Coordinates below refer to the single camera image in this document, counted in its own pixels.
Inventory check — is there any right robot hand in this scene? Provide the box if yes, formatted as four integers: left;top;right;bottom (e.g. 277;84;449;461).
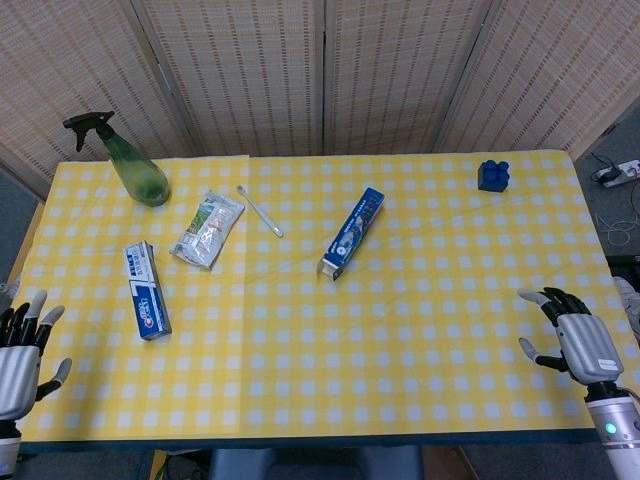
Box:
516;286;625;386

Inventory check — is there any yellow white checkered tablecloth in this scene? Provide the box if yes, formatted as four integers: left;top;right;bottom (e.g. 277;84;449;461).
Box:
3;149;640;443

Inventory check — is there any blue white toothpaste box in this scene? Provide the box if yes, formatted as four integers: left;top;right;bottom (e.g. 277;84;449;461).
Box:
123;240;173;343

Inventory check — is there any green spray bottle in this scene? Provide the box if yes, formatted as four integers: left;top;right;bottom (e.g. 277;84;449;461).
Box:
62;110;172;207

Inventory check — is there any silver foil snack packet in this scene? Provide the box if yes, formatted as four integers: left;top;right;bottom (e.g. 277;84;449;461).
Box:
169;190;246;272

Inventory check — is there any white power strip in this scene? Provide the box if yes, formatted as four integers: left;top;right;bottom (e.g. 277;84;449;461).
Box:
593;159;640;189

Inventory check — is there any bamboo folding screen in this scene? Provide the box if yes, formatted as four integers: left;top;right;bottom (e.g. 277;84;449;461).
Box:
0;0;640;201

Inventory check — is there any blue toy building block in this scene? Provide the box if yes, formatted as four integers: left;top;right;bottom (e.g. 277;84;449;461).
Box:
476;159;512;193

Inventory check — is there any white toothbrush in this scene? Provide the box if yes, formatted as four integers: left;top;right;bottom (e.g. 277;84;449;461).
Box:
236;184;285;239

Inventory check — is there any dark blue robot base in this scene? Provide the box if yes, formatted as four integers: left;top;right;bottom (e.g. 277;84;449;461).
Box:
207;444;424;480

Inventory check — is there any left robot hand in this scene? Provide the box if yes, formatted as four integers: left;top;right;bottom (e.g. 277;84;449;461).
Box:
0;290;73;422

